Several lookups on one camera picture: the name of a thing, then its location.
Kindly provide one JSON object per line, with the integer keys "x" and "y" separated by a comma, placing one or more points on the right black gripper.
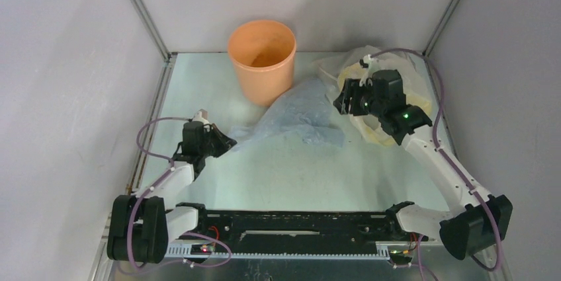
{"x": 350, "y": 97}

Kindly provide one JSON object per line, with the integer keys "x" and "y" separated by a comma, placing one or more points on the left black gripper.
{"x": 226, "y": 143}

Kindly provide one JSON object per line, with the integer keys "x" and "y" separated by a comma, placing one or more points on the blue plastic trash bag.
{"x": 303, "y": 111}

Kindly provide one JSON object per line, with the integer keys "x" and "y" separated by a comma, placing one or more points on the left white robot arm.
{"x": 143, "y": 225}

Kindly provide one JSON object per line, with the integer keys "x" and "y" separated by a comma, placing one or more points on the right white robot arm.
{"x": 475, "y": 218}

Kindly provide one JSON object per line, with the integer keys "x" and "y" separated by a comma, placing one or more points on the orange plastic trash bin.
{"x": 263, "y": 54}

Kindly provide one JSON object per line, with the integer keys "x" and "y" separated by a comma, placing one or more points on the clear white plastic bag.
{"x": 329, "y": 68}

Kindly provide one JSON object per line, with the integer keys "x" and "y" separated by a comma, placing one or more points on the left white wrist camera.
{"x": 201, "y": 116}

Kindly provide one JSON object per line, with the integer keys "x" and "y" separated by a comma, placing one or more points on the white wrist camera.
{"x": 367, "y": 63}
{"x": 201, "y": 116}

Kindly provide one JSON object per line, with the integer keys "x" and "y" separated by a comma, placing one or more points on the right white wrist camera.
{"x": 367, "y": 63}

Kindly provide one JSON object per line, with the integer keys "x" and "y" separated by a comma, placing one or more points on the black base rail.
{"x": 296, "y": 235}

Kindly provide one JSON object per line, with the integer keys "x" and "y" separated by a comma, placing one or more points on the aluminium frame front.
{"x": 429, "y": 260}

